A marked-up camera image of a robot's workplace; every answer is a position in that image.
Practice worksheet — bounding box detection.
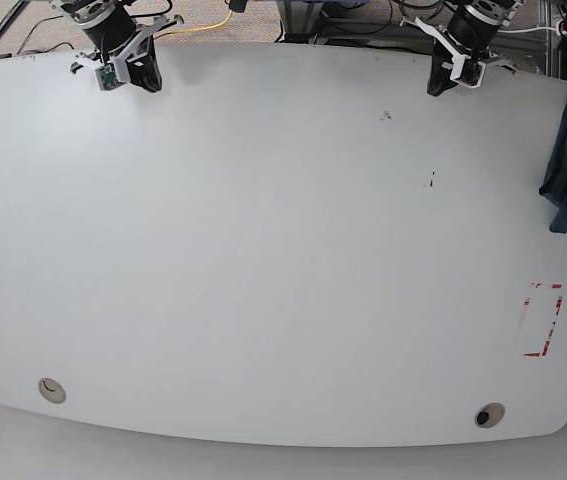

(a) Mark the red tape rectangle marking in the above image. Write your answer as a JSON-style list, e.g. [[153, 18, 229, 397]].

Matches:
[[518, 283, 564, 358]]

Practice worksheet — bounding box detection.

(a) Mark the table grommet hole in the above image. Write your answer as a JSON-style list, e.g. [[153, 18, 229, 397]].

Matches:
[[474, 403, 505, 429], [38, 378, 66, 404]]

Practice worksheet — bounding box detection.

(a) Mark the yellow cable on floor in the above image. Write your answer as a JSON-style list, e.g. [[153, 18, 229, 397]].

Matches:
[[160, 8, 235, 39]]

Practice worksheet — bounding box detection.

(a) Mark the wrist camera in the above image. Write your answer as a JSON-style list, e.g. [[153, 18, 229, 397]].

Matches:
[[94, 62, 129, 92], [450, 59, 486, 89]]

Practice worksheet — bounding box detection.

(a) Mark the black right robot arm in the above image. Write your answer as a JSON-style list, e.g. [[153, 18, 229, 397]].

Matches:
[[50, 0, 183, 93]]

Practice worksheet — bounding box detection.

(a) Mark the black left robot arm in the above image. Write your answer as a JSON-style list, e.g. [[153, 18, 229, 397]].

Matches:
[[400, 0, 520, 97]]

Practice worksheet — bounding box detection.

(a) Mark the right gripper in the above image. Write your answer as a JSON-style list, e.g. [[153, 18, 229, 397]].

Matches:
[[70, 4, 184, 93]]

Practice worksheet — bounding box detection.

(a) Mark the left table grommet hole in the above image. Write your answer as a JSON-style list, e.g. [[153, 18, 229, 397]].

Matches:
[[38, 378, 66, 404]]

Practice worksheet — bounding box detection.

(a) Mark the right table grommet hole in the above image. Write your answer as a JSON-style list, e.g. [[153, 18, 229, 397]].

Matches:
[[474, 403, 505, 429]]

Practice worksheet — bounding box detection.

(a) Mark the white cable on floor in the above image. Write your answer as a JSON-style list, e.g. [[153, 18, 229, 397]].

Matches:
[[500, 20, 564, 36]]

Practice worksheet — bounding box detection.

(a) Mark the aluminium frame rail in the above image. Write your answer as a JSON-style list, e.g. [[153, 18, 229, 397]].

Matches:
[[317, 18, 553, 55]]

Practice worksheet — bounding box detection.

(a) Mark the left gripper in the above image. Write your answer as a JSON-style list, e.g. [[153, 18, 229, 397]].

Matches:
[[400, 7, 516, 97]]

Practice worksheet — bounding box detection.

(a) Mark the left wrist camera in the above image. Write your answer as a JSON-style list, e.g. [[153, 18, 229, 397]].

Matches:
[[450, 59, 486, 89]]

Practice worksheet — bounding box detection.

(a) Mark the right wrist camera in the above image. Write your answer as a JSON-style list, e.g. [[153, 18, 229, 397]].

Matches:
[[94, 62, 129, 92]]

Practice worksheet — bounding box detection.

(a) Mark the black cable on floor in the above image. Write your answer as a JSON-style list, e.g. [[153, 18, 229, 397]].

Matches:
[[0, 0, 79, 57]]

